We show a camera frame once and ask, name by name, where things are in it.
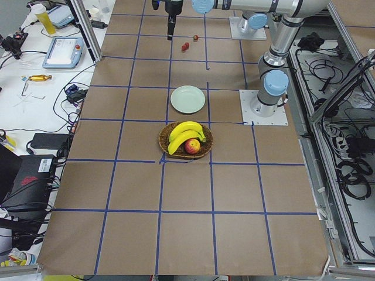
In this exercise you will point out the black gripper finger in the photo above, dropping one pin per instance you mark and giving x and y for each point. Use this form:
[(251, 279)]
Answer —
[(171, 26)]

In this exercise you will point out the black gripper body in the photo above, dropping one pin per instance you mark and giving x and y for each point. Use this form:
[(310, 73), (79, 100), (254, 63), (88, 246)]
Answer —
[(173, 6)]

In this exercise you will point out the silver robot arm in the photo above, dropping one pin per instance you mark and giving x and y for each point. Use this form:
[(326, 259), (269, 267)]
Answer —
[(252, 21), (274, 81)]

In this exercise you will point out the light green plate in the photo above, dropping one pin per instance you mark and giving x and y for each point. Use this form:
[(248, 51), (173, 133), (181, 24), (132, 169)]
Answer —
[(188, 99)]

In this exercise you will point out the small black adapter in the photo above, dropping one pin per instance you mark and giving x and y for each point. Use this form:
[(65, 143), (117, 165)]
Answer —
[(98, 24)]

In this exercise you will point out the white paper cup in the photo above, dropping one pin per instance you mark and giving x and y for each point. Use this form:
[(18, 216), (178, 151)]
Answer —
[(95, 13)]

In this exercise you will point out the far blue teach pendant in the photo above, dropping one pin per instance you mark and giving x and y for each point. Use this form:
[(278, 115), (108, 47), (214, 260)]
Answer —
[(60, 16)]

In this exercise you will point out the blue teach pendant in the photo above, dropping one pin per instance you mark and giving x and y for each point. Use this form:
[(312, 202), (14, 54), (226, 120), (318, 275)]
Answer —
[(60, 16), (64, 52)]

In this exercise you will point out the near blue teach pendant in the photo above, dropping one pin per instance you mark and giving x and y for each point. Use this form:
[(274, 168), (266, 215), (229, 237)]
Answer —
[(64, 52)]

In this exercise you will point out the yellow banana bunch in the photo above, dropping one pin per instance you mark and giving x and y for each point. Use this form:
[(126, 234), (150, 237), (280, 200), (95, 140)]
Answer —
[(182, 132)]

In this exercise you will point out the woven wicker basket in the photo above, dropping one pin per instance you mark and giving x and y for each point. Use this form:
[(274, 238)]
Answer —
[(206, 146)]

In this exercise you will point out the yellow drink bottle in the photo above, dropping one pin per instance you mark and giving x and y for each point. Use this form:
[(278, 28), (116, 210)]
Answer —
[(40, 12)]

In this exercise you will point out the red yellow apple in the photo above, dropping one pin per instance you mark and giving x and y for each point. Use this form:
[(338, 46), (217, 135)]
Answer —
[(192, 146)]

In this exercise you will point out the black cloth bundle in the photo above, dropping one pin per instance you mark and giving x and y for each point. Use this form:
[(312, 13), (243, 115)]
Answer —
[(311, 42)]

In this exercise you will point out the gold metal cylinder tool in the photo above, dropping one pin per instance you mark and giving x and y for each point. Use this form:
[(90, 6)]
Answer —
[(39, 78)]

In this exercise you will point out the black power adapter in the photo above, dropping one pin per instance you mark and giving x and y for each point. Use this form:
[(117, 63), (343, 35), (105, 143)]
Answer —
[(50, 141)]

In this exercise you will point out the black computer box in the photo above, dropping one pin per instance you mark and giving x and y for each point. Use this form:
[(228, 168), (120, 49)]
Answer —
[(26, 180)]

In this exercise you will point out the aluminium frame post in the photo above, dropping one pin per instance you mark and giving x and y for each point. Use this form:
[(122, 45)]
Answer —
[(80, 16)]

